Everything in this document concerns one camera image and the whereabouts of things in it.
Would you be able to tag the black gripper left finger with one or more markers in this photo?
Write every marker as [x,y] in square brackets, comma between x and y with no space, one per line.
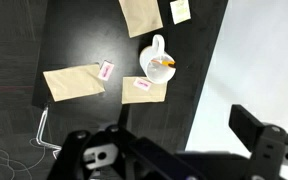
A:
[140,156]

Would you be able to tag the orange marker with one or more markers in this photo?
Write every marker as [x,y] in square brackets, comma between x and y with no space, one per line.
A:
[165,63]

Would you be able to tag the pale yellow paper note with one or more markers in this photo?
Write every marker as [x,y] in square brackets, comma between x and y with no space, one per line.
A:
[180,11]

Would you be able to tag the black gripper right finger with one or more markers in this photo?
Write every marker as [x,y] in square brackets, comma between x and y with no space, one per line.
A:
[267,146]

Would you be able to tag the brown paper napkin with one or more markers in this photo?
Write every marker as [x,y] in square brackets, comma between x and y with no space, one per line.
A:
[74,82]
[142,16]
[134,96]

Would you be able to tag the white mug with cork base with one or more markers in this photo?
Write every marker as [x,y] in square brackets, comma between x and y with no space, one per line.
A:
[157,71]

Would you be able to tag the pink sticky note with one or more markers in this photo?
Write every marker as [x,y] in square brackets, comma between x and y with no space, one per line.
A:
[106,70]
[142,84]

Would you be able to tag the metal chair frame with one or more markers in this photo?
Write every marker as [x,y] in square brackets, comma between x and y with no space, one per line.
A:
[42,124]

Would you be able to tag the white flat panel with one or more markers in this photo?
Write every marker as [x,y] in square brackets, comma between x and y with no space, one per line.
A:
[250,60]

